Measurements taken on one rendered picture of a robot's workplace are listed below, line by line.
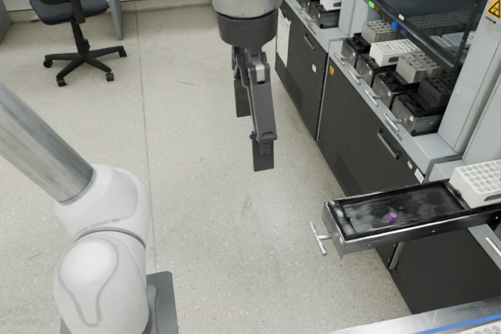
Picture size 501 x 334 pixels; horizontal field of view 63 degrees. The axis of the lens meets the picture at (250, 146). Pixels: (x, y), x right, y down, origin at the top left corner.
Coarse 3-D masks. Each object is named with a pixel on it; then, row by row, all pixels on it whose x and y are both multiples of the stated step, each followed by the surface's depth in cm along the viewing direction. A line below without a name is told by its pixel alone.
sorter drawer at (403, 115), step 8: (400, 96) 143; (408, 96) 143; (400, 104) 142; (408, 104) 139; (416, 104) 139; (392, 112) 148; (400, 112) 143; (408, 112) 138; (416, 112) 136; (424, 112) 136; (432, 112) 136; (440, 112) 137; (392, 120) 143; (400, 120) 143; (408, 120) 139; (416, 120) 135; (424, 120) 136; (432, 120) 137; (440, 120) 138; (408, 128) 140; (416, 128) 138
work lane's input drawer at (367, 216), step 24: (384, 192) 109; (408, 192) 110; (432, 192) 110; (456, 192) 108; (336, 216) 102; (360, 216) 104; (384, 216) 104; (408, 216) 104; (432, 216) 102; (456, 216) 104; (480, 216) 105; (336, 240) 103; (360, 240) 98; (384, 240) 101; (408, 240) 104
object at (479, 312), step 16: (464, 304) 84; (480, 304) 84; (496, 304) 84; (400, 320) 82; (416, 320) 82; (432, 320) 82; (448, 320) 82; (464, 320) 82; (480, 320) 82; (496, 320) 82
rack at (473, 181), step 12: (456, 168) 108; (468, 168) 109; (480, 168) 108; (492, 168) 109; (456, 180) 108; (468, 180) 105; (480, 180) 105; (492, 180) 106; (468, 192) 105; (480, 192) 102; (492, 192) 102; (480, 204) 105
